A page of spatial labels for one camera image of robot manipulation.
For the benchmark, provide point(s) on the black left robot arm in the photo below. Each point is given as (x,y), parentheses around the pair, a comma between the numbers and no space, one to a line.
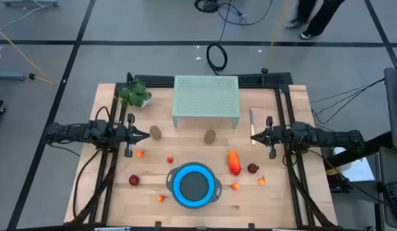
(76,132)

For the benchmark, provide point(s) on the green potted plant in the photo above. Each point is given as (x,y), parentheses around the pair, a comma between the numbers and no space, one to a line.
(134,94)

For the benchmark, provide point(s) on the small orange pepper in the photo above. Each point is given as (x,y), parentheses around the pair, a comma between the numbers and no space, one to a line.
(235,186)
(261,181)
(140,153)
(160,198)

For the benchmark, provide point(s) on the grey monitor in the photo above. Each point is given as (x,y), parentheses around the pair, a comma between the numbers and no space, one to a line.
(395,106)

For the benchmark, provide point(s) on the black table edge clip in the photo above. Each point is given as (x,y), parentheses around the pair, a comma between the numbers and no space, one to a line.
(251,226)
(158,225)

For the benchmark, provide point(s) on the black keyboard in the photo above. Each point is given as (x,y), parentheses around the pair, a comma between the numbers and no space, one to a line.
(396,194)

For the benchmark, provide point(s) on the dark red round fruit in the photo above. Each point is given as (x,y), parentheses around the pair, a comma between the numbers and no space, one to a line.
(252,168)
(134,180)

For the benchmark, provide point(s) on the black metal table frame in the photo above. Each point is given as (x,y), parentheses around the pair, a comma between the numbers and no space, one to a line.
(272,80)

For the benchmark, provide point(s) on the brown kiwi fruit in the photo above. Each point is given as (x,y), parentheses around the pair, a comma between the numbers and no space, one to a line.
(210,136)
(155,133)

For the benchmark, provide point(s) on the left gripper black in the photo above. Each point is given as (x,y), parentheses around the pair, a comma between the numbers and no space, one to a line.
(129,134)

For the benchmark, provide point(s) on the grey stand base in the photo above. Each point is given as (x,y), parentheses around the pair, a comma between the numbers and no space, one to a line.
(28,3)
(7,76)

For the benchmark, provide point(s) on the orange red mango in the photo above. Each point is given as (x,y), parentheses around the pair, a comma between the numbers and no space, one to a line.
(234,162)

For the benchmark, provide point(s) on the person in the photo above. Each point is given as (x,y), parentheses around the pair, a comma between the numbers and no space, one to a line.
(323,19)

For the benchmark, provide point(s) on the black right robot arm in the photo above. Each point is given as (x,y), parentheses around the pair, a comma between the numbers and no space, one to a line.
(329,138)

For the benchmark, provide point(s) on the blue grey collapsible bowl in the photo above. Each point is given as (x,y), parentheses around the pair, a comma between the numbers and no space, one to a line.
(194,186)

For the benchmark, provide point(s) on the mint green perforated shelf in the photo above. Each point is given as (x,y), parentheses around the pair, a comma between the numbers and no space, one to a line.
(206,96)

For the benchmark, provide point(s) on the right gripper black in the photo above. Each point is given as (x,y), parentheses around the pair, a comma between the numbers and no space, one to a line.
(271,136)

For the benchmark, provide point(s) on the grey desk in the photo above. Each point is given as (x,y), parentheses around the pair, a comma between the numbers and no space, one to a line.
(389,163)

